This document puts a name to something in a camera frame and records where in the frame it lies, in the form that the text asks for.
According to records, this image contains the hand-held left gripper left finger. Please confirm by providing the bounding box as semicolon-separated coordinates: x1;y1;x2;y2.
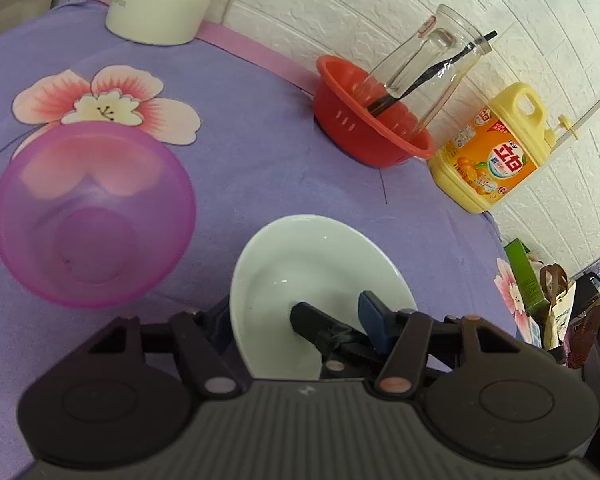
87;295;251;401

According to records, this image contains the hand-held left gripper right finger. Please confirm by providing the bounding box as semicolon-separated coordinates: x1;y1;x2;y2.
358;291;546;401

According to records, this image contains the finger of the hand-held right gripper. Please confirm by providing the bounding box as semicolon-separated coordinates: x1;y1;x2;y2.
289;302;381;378

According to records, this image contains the white ceramic bowl red pattern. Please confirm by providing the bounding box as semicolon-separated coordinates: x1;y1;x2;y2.
229;214;417;381

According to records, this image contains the purple floral tablecloth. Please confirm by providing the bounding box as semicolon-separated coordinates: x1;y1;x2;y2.
0;0;531;480

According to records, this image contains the green box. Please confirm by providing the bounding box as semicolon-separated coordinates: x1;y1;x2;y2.
503;239;551;317

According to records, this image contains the purple plastic bowl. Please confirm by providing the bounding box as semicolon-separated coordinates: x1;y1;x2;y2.
0;121;197;309

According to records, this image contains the beige paper bag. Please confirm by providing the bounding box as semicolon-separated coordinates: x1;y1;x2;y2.
539;262;600;351

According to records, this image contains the red plastic basket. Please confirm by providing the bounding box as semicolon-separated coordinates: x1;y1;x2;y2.
313;54;437;169

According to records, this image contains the yellow detergent bottle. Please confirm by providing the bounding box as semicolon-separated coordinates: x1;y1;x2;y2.
428;81;581;216

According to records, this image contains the black straw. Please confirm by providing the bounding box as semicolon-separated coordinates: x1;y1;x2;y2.
367;31;498;116

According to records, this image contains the clear glass carafe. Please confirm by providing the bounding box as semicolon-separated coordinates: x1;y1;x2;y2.
365;3;493;136

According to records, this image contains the white thermos jug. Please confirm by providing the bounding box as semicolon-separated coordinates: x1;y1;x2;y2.
105;0;218;46

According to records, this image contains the white wall conduit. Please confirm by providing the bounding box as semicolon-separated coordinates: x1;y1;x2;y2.
555;77;600;148

